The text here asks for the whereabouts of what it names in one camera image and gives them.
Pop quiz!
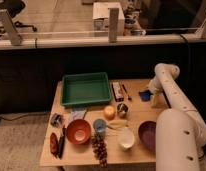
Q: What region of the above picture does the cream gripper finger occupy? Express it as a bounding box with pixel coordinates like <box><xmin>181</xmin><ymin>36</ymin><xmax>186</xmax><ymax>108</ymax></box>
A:
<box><xmin>150</xmin><ymin>94</ymin><xmax>160</xmax><ymax>108</ymax></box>

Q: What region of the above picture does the blue sponge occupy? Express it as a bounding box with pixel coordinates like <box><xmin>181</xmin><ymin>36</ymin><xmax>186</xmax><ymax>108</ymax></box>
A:
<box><xmin>139</xmin><ymin>90</ymin><xmax>152</xmax><ymax>102</ymax></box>

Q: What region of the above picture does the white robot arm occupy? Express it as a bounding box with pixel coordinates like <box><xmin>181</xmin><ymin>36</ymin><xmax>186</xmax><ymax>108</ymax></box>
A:
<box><xmin>148</xmin><ymin>63</ymin><xmax>206</xmax><ymax>171</ymax></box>

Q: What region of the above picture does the green plastic tray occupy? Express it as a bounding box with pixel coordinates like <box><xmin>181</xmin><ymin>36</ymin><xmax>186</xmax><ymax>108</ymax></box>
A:
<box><xmin>60</xmin><ymin>72</ymin><xmax>112</xmax><ymax>108</ymax></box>

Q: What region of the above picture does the purple bowl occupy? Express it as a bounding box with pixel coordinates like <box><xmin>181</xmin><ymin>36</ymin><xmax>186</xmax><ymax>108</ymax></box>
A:
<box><xmin>138</xmin><ymin>121</ymin><xmax>156</xmax><ymax>151</ymax></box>

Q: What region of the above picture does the black marker pen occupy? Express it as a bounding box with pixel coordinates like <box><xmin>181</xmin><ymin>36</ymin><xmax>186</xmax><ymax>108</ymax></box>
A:
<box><xmin>122</xmin><ymin>84</ymin><xmax>132</xmax><ymax>101</ymax></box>

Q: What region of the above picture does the small dark tin can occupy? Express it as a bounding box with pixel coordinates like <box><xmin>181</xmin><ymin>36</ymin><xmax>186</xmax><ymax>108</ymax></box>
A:
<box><xmin>117</xmin><ymin>103</ymin><xmax>128</xmax><ymax>118</ymax></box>

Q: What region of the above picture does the dark red box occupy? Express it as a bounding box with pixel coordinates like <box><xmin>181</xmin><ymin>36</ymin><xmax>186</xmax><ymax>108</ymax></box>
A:
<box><xmin>112</xmin><ymin>82</ymin><xmax>124</xmax><ymax>102</ymax></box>

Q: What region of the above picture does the wooden table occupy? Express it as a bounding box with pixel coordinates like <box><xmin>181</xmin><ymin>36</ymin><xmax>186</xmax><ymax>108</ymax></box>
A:
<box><xmin>40</xmin><ymin>79</ymin><xmax>167</xmax><ymax>166</ymax></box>

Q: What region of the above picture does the banana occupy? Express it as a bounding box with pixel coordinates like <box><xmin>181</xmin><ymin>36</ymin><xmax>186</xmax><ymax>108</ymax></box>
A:
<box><xmin>107</xmin><ymin>119</ymin><xmax>128</xmax><ymax>130</ymax></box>

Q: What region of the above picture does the orange fruit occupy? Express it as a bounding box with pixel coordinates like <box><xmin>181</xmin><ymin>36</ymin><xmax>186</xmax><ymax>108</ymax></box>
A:
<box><xmin>104</xmin><ymin>105</ymin><xmax>115</xmax><ymax>120</ymax></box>

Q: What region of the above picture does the white cup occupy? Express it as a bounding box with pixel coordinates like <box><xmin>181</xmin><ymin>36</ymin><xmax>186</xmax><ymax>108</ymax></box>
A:
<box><xmin>117</xmin><ymin>127</ymin><xmax>135</xmax><ymax>150</ymax></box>

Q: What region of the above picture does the blue cup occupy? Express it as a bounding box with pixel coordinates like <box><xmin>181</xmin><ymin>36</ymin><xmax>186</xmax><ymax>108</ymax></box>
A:
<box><xmin>93</xmin><ymin>119</ymin><xmax>106</xmax><ymax>134</ymax></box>

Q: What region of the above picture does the dark grape bunch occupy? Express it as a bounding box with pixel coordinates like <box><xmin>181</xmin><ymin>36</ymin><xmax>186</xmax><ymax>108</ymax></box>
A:
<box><xmin>91</xmin><ymin>134</ymin><xmax>107</xmax><ymax>167</ymax></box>

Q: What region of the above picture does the grey cloth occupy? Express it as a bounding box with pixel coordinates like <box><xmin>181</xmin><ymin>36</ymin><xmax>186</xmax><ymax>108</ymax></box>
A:
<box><xmin>68</xmin><ymin>108</ymin><xmax>87</xmax><ymax>122</ymax></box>

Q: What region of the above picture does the red bowl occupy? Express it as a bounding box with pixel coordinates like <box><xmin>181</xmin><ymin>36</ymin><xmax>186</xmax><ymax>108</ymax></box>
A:
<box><xmin>66</xmin><ymin>119</ymin><xmax>91</xmax><ymax>145</ymax></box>

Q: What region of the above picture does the red spoon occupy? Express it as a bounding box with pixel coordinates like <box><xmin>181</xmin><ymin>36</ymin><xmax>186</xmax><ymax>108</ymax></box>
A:
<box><xmin>50</xmin><ymin>133</ymin><xmax>58</xmax><ymax>156</ymax></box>

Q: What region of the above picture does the office chair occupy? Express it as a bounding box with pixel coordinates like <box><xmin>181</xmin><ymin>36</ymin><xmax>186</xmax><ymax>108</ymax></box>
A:
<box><xmin>0</xmin><ymin>0</ymin><xmax>37</xmax><ymax>33</ymax></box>

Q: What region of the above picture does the middle metal post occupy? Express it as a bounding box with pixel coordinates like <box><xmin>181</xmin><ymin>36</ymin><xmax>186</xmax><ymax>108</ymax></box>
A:
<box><xmin>108</xmin><ymin>8</ymin><xmax>119</xmax><ymax>43</ymax></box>

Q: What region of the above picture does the metal post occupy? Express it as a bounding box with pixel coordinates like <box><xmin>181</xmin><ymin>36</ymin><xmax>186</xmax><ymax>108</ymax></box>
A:
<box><xmin>0</xmin><ymin>9</ymin><xmax>22</xmax><ymax>46</ymax></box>
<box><xmin>108</xmin><ymin>8</ymin><xmax>119</xmax><ymax>43</ymax></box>

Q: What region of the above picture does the black handled utensil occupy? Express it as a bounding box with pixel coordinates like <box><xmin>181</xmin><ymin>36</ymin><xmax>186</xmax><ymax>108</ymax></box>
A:
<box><xmin>58</xmin><ymin>127</ymin><xmax>66</xmax><ymax>159</ymax></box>

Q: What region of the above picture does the left metal post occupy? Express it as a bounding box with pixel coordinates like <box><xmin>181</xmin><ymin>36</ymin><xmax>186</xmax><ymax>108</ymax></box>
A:
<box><xmin>0</xmin><ymin>9</ymin><xmax>22</xmax><ymax>46</ymax></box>

